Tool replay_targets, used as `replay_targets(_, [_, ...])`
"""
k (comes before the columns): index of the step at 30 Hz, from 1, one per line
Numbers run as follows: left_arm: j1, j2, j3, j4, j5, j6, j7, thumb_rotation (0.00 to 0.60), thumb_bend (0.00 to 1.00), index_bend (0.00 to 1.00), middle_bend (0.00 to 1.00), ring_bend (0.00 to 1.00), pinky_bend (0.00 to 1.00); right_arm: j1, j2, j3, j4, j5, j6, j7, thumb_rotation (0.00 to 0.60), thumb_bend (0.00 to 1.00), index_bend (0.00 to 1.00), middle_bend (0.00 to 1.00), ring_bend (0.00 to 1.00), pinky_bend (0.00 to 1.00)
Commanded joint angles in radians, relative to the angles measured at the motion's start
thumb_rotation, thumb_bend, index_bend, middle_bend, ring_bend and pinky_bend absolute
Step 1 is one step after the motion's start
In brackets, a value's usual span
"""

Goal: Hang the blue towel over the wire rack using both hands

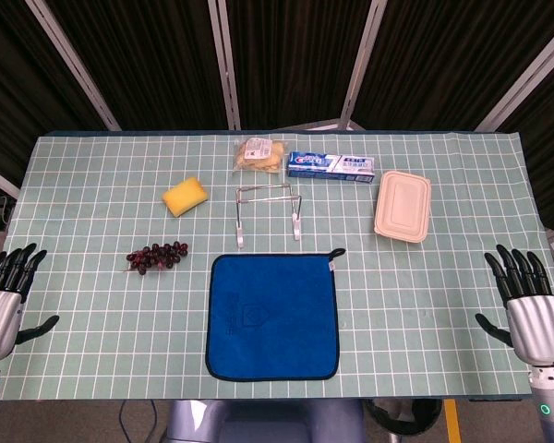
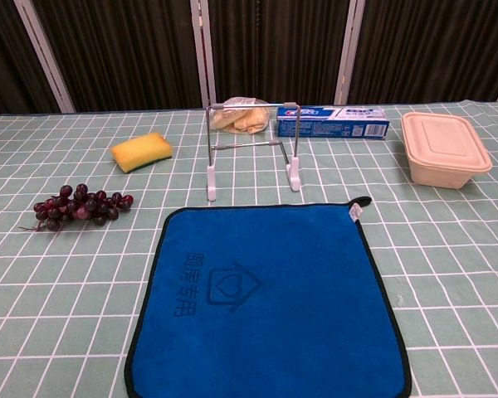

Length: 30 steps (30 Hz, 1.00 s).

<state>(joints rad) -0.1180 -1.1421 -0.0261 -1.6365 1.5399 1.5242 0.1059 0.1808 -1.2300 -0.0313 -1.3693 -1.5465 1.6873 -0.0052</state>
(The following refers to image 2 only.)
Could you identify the blue microfiber cloth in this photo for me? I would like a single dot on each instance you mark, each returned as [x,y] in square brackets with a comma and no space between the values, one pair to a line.
[274,315]

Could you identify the green checked tablecloth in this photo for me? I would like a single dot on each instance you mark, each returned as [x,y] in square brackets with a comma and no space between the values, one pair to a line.
[45,290]

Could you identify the bagged bread rolls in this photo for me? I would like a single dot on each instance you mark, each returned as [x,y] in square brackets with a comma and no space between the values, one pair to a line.
[249,120]

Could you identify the dark purple grape bunch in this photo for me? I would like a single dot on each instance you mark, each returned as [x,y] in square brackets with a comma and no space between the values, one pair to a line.
[72,207]

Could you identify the beige lidded food container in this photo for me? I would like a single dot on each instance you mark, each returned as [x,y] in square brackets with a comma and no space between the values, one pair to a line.
[440,145]

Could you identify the blue white toothpaste box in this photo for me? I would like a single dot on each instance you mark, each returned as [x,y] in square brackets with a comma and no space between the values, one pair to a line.
[340,124]

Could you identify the yellow sponge green scourer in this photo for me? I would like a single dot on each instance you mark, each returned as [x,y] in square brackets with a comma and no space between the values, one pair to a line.
[141,151]

